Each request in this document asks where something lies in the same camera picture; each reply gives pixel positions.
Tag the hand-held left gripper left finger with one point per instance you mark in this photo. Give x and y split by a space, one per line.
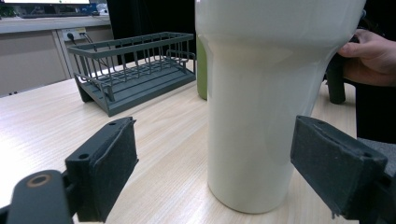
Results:
106 168

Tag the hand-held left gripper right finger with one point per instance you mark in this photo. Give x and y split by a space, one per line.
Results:
336 168

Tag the white tumbler cup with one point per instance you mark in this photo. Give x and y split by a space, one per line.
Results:
255 109

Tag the green bottle with white cap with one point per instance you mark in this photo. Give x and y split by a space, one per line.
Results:
201 71

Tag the beige office desk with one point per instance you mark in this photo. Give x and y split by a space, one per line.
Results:
31 53

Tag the white power socket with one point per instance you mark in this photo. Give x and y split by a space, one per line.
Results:
77 32

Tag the black keyboard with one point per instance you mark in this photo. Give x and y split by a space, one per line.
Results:
53 15

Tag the computer monitor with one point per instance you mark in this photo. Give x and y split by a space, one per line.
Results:
46 1

